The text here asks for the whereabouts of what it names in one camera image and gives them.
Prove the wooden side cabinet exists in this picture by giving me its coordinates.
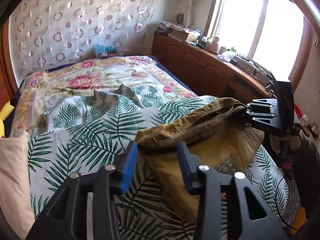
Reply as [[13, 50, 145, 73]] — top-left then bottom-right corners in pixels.
[[151, 33, 268, 103]]

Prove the wooden louvered wardrobe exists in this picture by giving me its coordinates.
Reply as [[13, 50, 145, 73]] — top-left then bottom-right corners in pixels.
[[0, 20, 18, 108]]

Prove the golden brown patterned garment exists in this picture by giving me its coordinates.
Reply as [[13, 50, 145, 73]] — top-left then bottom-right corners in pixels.
[[135, 98, 264, 222]]

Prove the person right hand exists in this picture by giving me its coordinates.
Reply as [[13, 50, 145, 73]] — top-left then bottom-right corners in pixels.
[[270, 131, 306, 160]]

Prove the pink bottle on cabinet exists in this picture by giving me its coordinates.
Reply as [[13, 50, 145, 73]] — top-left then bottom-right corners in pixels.
[[208, 36, 220, 55]]

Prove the blue item at headboard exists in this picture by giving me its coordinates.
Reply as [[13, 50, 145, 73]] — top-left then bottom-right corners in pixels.
[[93, 44, 117, 59]]

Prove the white circle pattern curtain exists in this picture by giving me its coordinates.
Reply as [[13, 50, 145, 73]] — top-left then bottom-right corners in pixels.
[[10, 0, 158, 75]]

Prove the window with wooden frame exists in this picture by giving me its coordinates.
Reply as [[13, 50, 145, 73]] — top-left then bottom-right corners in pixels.
[[204, 0, 313, 90]]

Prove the floral bed quilt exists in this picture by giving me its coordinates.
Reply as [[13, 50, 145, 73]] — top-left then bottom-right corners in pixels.
[[10, 56, 196, 137]]

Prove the beige pillow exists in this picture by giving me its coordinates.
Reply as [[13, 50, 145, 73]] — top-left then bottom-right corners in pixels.
[[1, 131, 35, 239]]

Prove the cardboard box on cabinet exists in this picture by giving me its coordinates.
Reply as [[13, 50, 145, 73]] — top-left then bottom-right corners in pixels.
[[170, 29, 199, 42]]

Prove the palm leaf print sheet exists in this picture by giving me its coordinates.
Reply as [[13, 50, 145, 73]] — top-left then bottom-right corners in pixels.
[[28, 85, 289, 239]]

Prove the yellow Pikachu plush toy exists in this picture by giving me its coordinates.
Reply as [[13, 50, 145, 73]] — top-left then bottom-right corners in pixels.
[[1, 98, 18, 138]]

